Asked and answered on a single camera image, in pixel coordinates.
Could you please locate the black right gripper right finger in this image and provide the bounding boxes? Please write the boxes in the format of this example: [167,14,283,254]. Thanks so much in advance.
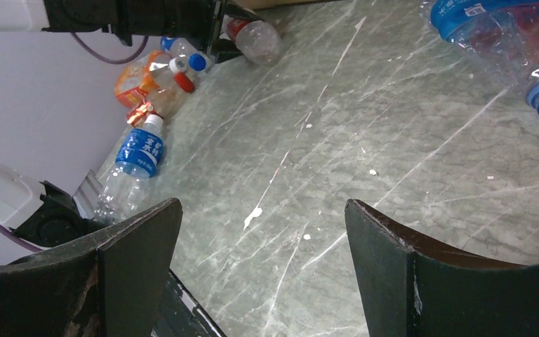
[345,199,539,336]

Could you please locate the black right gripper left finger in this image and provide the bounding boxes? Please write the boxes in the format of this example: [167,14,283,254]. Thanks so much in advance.
[0,198,182,336]

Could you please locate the blue label bottle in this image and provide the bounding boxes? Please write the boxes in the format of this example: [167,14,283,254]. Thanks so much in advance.
[94,114,165,224]
[420,0,539,115]

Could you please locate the small red cap bottle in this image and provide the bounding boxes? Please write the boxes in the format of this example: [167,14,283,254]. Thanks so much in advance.
[126,57,196,127]

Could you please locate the crushed orange label bottle left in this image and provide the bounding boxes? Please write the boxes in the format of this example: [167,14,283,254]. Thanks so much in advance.
[114,51,172,108]

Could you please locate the pepsi bottle far left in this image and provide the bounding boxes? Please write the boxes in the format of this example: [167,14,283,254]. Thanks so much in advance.
[160,37,214,72]

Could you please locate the red label clear bottle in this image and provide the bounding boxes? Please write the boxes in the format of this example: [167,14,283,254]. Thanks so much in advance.
[222,15,283,66]

